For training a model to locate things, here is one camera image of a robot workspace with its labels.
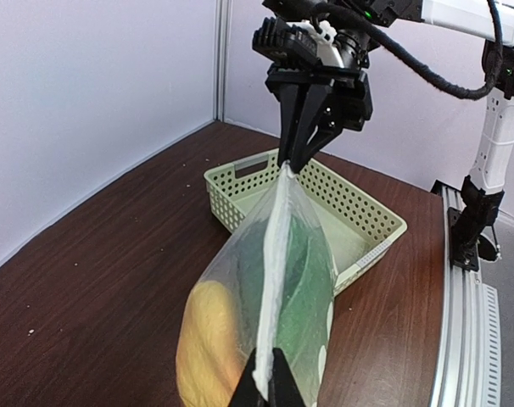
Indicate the green white bok choy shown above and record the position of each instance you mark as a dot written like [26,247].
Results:
[302,331]

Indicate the right aluminium frame post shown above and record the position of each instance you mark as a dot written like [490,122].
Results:
[222,26]

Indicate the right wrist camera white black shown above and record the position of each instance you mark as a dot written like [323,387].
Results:
[297,45]

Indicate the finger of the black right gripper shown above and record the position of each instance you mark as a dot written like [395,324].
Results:
[291,98]
[314,127]

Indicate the orange yellow corn bread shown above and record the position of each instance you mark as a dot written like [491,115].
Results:
[208,364]

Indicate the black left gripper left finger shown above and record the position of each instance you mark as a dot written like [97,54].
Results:
[246,393]

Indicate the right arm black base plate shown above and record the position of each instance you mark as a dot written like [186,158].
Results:
[463,238]

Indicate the right round circuit board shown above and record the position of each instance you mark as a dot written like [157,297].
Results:
[488,249]

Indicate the front aluminium rail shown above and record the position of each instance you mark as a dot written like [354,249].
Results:
[475,364]

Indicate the clear polka dot zip bag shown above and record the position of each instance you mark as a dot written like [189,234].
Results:
[282,201]

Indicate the green perforated plastic basket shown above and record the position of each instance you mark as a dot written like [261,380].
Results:
[359,228]

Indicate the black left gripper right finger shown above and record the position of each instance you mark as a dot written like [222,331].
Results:
[283,390]

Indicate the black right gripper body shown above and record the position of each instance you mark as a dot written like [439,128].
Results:
[351,85]

